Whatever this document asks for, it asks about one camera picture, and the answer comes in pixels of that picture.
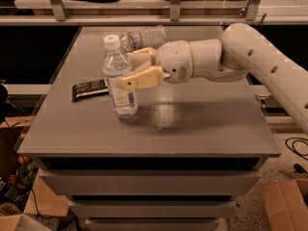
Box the blue label plastic bottle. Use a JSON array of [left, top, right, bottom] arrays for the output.
[[102, 35, 138, 118]]

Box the black cable on floor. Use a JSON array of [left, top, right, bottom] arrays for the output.
[[284, 136, 308, 161]]

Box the cardboard box right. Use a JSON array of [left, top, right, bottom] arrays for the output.
[[260, 178, 308, 231]]

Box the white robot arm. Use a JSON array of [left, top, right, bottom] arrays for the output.
[[118, 23, 308, 133]]

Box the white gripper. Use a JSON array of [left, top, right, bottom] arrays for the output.
[[120, 40, 193, 90]]

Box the metal shelf rail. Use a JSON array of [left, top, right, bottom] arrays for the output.
[[0, 0, 308, 26]]

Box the cardboard box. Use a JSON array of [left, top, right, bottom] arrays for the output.
[[260, 178, 308, 231], [0, 173, 68, 231]]

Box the black snack bar wrapper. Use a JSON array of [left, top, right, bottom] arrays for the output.
[[72, 79, 109, 102]]

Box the clear crinkled water bottle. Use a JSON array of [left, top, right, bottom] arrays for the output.
[[120, 25, 166, 52]]

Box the grey drawer cabinet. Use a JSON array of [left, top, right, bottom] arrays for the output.
[[19, 27, 280, 231]]

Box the cardboard box left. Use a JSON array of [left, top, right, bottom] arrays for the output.
[[0, 173, 68, 231]]

